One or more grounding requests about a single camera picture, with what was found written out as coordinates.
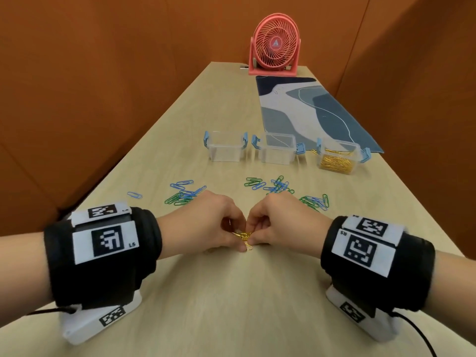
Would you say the person's right hand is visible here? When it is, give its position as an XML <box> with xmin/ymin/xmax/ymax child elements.
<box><xmin>245</xmin><ymin>192</ymin><xmax>334</xmax><ymax>259</ymax></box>

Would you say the person's left hand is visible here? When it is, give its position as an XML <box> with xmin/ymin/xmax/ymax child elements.
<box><xmin>156</xmin><ymin>191</ymin><xmax>248</xmax><ymax>260</ymax></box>

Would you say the pile of mixed paper clips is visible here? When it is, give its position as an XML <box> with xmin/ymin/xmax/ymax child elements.
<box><xmin>126</xmin><ymin>176</ymin><xmax>330</xmax><ymax>212</ymax></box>

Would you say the bunch of gold paper clips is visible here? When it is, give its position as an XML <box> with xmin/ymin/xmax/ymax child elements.
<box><xmin>230</xmin><ymin>228</ymin><xmax>258</xmax><ymax>252</ymax></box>

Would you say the clear box with blue latches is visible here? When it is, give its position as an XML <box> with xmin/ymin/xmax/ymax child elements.
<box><xmin>251</xmin><ymin>132</ymin><xmax>306</xmax><ymax>166</ymax></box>
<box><xmin>203</xmin><ymin>131</ymin><xmax>249</xmax><ymax>163</ymax></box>
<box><xmin>316</xmin><ymin>137</ymin><xmax>371</xmax><ymax>175</ymax></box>

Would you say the heap of gold paper clips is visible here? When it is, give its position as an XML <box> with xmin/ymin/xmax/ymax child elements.
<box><xmin>319</xmin><ymin>146</ymin><xmax>356</xmax><ymax>175</ymax></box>

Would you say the black left wristband with tags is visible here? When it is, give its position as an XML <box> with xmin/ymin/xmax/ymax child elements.
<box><xmin>44</xmin><ymin>201</ymin><xmax>163</xmax><ymax>311</ymax></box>

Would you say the black wristband with tags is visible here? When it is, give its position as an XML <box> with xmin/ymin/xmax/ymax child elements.
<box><xmin>320</xmin><ymin>214</ymin><xmax>436</xmax><ymax>318</ymax></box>
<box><xmin>44</xmin><ymin>201</ymin><xmax>163</xmax><ymax>311</ymax></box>

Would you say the blue patterned desk mat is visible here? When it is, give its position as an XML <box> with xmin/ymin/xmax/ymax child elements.
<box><xmin>255</xmin><ymin>76</ymin><xmax>384</xmax><ymax>154</ymax></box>

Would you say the black right wristband with tags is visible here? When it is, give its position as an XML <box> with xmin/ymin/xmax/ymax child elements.
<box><xmin>320</xmin><ymin>214</ymin><xmax>436</xmax><ymax>318</ymax></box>

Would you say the pink desk fan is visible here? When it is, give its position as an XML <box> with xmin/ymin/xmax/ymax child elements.
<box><xmin>248</xmin><ymin>12</ymin><xmax>301</xmax><ymax>77</ymax></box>

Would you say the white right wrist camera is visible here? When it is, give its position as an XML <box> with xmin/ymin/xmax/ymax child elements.
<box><xmin>325</xmin><ymin>285</ymin><xmax>402</xmax><ymax>343</ymax></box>

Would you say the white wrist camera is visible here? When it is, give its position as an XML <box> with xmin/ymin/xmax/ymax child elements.
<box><xmin>59</xmin><ymin>292</ymin><xmax>143</xmax><ymax>346</ymax></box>
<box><xmin>325</xmin><ymin>285</ymin><xmax>402</xmax><ymax>343</ymax></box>

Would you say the black right camera cable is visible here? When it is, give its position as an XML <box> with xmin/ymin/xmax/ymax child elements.
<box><xmin>392</xmin><ymin>311</ymin><xmax>438</xmax><ymax>357</ymax></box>

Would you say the black camera cable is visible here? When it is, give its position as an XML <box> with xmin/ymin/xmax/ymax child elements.
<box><xmin>392</xmin><ymin>311</ymin><xmax>438</xmax><ymax>357</ymax></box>
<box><xmin>26</xmin><ymin>306</ymin><xmax>78</xmax><ymax>316</ymax></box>

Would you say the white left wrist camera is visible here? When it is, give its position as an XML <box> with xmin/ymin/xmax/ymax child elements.
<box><xmin>59</xmin><ymin>292</ymin><xmax>143</xmax><ymax>346</ymax></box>

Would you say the black left camera cable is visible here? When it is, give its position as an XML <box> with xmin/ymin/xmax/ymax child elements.
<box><xmin>26</xmin><ymin>306</ymin><xmax>78</xmax><ymax>316</ymax></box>

